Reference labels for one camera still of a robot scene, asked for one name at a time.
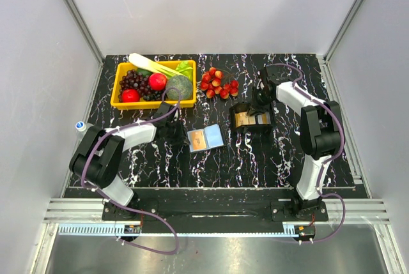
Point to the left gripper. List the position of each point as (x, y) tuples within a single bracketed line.
[(182, 139)]

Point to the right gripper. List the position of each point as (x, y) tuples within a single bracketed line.
[(256, 109)]

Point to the brown credit card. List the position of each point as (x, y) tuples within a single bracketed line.
[(198, 140)]

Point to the black card box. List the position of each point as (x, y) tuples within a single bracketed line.
[(242, 122)]

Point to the black card holder wallet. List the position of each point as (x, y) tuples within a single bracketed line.
[(213, 137)]

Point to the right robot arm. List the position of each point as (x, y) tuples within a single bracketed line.
[(321, 137)]

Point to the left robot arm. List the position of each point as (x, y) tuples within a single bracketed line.
[(97, 158)]

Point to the yellow plastic basket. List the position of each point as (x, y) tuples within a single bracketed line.
[(123, 68)]

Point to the green cantaloupe melon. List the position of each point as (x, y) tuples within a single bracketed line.
[(179, 88)]

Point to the red cherry bunch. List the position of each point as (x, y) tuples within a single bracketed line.
[(218, 82)]

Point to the red apple upper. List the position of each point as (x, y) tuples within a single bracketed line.
[(157, 81)]

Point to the red apple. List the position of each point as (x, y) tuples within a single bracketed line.
[(157, 81), (130, 95)]

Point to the red apple lower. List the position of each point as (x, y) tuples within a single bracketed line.
[(130, 95)]

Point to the green lettuce leaf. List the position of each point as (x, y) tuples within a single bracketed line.
[(185, 69)]

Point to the green avocado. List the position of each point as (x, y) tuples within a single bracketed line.
[(144, 73)]

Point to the purple grape bunch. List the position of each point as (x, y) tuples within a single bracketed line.
[(134, 81)]

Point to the white green leek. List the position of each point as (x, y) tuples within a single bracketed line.
[(151, 66)]

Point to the plastic water bottle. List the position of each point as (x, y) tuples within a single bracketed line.
[(81, 126)]

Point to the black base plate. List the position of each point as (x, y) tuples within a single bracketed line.
[(201, 226)]

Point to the aluminium frame rail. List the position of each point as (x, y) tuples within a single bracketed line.
[(356, 211)]

